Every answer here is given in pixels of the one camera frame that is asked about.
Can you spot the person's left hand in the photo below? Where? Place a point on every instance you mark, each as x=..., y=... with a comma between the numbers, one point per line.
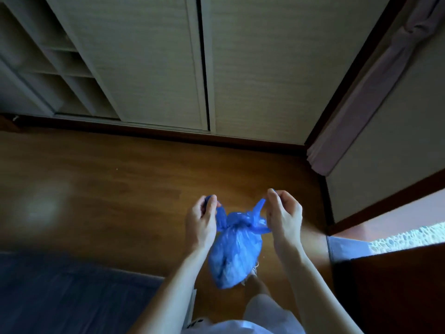
x=199, y=228

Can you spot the person's right hand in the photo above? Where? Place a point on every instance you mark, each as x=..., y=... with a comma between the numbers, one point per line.
x=285, y=228

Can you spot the person's right thumb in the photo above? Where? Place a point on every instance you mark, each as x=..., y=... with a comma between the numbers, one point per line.
x=272, y=205

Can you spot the person's left thumb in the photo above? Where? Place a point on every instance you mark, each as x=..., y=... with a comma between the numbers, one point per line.
x=211, y=206

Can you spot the blue plastic bag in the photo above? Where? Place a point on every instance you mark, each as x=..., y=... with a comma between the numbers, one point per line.
x=234, y=250

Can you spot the person's right forearm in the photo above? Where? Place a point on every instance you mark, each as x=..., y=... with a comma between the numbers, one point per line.
x=316, y=292

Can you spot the person's left forearm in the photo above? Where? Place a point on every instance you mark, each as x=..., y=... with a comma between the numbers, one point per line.
x=170, y=295

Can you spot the person's white shoe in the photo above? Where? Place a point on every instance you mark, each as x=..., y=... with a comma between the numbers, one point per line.
x=253, y=273

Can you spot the person's leg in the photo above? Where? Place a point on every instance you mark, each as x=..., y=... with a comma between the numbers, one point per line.
x=256, y=286

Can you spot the person's white shorts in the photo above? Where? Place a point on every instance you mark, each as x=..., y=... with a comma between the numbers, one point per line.
x=267, y=316

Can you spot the beige sliding closet door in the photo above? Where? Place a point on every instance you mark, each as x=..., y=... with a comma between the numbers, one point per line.
x=278, y=66
x=139, y=59

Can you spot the mauve tied curtain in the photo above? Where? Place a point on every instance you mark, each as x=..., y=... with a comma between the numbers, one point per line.
x=365, y=97

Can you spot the dark wooden door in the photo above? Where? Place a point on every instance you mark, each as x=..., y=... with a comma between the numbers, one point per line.
x=396, y=292

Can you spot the blue floor rug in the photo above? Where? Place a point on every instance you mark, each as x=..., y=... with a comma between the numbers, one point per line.
x=69, y=295

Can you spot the white open shelf unit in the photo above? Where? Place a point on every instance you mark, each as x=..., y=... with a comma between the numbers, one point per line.
x=45, y=66

